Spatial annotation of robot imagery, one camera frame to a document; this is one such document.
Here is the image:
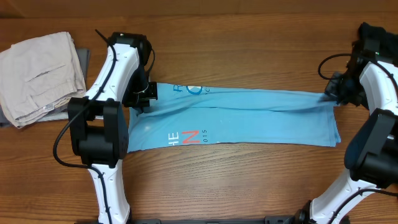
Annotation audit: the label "light blue t-shirt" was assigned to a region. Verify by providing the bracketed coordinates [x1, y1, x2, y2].
[128, 83, 341, 152]

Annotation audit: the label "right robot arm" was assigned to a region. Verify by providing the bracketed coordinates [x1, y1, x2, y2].
[264, 38, 397, 224]

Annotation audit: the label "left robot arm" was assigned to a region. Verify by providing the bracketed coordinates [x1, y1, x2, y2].
[62, 32, 158, 223]

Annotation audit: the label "black garment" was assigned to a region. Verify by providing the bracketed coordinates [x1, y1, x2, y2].
[358, 22, 397, 66]

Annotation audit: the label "folded grey garment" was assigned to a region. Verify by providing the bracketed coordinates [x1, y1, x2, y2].
[1, 48, 90, 128]

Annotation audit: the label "folded beige trousers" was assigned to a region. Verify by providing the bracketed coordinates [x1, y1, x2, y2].
[1, 32, 86, 128]

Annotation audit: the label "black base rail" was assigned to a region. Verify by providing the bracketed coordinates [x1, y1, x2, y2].
[121, 216, 310, 224]

